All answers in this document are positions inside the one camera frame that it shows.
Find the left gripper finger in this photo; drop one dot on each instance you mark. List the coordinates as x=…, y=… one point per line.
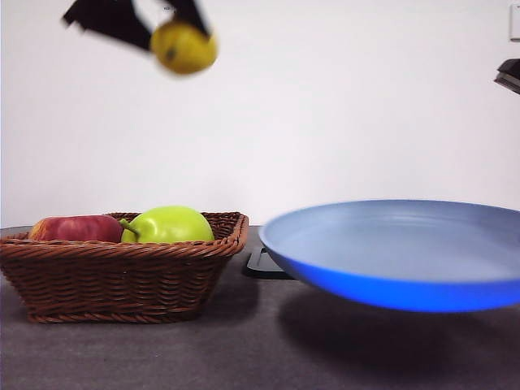
x=109, y=20
x=191, y=12

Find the yellow lemon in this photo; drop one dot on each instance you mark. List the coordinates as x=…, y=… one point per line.
x=185, y=48

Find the blue round plate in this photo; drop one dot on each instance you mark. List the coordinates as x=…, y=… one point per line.
x=386, y=252

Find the brown wicker basket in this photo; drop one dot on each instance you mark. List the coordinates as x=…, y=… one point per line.
x=113, y=280

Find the red apple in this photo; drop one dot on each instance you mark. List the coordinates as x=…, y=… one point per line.
x=73, y=229

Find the green apple with stem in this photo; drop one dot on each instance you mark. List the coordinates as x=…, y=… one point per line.
x=170, y=225

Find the black flat tray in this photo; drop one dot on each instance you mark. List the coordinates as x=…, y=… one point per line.
x=260, y=269

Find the white wall socket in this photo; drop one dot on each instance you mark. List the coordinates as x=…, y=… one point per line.
x=515, y=23
x=164, y=14

